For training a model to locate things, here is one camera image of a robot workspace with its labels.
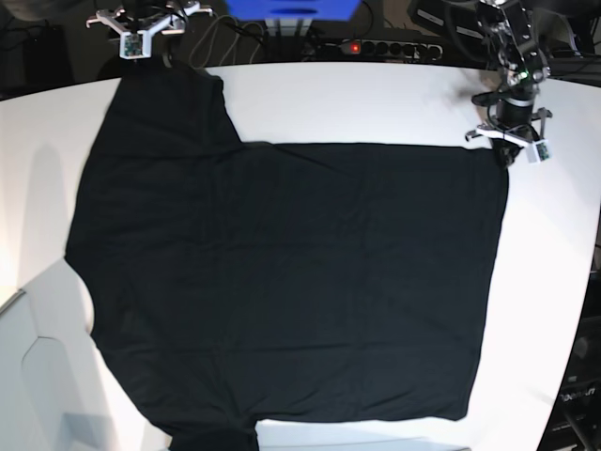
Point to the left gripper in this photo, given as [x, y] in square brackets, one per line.
[515, 124]

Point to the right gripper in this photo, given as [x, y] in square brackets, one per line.
[167, 19]

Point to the black T-shirt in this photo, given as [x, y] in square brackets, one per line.
[236, 282]

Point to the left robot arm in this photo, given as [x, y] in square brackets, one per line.
[521, 64]

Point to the blue box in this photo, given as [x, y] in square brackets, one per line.
[327, 10]

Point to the black power strip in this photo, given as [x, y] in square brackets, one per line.
[378, 51]

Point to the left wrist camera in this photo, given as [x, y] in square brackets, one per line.
[538, 151]

